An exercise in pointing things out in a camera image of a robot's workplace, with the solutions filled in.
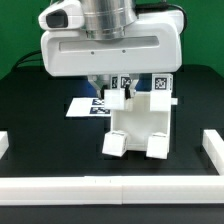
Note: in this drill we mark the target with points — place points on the small white tagged block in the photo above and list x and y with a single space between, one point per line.
120 81

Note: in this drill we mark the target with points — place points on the white barrier rail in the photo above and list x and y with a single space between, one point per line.
214 146
112 190

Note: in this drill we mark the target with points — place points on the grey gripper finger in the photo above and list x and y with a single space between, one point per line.
99 83
131 82

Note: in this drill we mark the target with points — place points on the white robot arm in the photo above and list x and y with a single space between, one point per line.
106 40

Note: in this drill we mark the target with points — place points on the white tagged cube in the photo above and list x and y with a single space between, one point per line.
162 81

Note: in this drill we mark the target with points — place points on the white chair seat frame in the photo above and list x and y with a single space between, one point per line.
140 125

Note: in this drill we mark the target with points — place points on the white sheet with tags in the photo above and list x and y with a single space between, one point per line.
87 107

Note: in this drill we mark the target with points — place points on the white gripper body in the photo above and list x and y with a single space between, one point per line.
105 37

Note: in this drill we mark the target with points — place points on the white chair back assembly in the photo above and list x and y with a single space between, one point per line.
153 101

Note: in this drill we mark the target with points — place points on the white part at left edge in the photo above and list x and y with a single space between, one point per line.
4 143

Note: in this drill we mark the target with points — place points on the white right barrier rail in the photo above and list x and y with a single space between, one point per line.
214 146

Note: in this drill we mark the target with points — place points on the white front barrier rail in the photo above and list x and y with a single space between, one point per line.
112 190

